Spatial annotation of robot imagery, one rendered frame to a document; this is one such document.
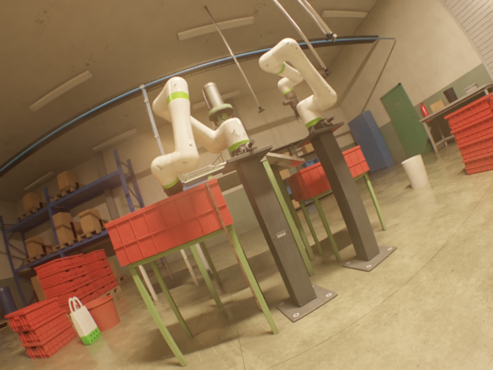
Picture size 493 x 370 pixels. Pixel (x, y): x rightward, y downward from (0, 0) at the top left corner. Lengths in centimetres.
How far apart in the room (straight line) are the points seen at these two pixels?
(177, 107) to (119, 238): 68
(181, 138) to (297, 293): 101
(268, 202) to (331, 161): 49
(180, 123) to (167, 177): 25
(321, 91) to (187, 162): 93
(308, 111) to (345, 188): 54
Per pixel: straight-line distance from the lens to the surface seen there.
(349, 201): 147
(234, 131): 128
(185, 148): 100
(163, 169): 102
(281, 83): 188
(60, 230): 749
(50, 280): 405
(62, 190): 749
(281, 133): 774
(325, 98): 149
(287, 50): 142
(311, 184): 169
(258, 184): 121
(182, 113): 110
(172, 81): 122
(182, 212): 105
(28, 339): 276
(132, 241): 112
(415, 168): 310
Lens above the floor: 66
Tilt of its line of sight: 5 degrees up
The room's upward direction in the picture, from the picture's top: 23 degrees counter-clockwise
